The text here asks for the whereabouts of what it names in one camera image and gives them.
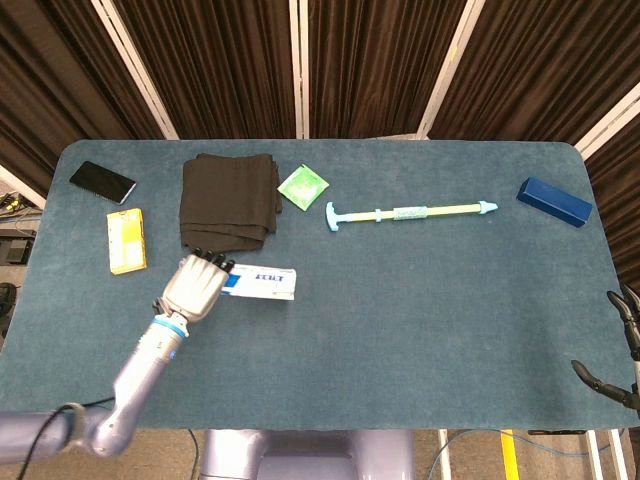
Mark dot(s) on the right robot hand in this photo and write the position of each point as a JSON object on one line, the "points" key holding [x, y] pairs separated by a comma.
{"points": [[622, 350]]}

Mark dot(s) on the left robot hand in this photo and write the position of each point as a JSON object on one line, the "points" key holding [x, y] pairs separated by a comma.
{"points": [[195, 290]]}

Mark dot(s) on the white blue toothpaste box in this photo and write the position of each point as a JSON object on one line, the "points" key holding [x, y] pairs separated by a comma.
{"points": [[262, 285]]}

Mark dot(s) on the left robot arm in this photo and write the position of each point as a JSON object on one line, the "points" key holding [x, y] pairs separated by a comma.
{"points": [[115, 390]]}

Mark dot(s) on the yellow white small box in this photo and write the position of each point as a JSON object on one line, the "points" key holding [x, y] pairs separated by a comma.
{"points": [[126, 241]]}

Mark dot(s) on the dark blue rectangular box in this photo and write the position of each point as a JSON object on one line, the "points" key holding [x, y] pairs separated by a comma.
{"points": [[554, 202]]}

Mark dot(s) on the light blue hand pump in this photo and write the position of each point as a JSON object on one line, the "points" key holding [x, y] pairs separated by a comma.
{"points": [[410, 213]]}

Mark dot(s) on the folded black cloth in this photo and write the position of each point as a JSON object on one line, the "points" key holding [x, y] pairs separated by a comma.
{"points": [[229, 202]]}

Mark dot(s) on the black smartphone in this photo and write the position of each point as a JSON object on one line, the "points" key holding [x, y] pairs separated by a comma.
{"points": [[102, 182]]}

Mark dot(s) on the green sachet packet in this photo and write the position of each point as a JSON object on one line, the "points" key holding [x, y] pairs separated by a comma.
{"points": [[302, 187]]}

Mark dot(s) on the black equipment on floor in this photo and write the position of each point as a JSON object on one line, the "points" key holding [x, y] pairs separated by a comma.
{"points": [[15, 247]]}

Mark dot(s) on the blue table mat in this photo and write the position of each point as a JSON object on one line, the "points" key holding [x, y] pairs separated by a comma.
{"points": [[380, 350]]}

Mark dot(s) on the grey robot torso base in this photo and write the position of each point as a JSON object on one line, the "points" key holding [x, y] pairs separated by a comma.
{"points": [[307, 455]]}

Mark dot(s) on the dark brown curtain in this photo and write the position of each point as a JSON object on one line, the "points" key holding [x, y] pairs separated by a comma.
{"points": [[225, 60]]}

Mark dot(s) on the white folding screen frame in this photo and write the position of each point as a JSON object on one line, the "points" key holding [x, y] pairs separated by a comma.
{"points": [[302, 70]]}

